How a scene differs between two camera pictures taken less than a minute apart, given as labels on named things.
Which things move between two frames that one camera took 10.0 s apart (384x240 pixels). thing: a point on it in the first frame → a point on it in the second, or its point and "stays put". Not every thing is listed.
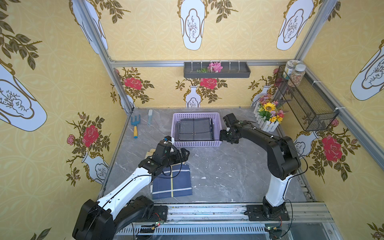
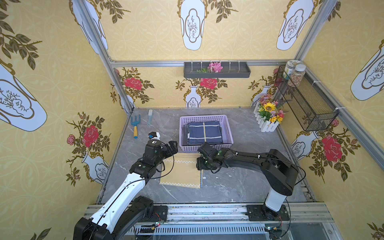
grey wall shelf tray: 216,70 stays put
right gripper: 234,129 → 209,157
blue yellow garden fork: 135,123 stays put
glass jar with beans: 297,75 stays put
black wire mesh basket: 311,108 stays put
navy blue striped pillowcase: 175,181 → 199,132
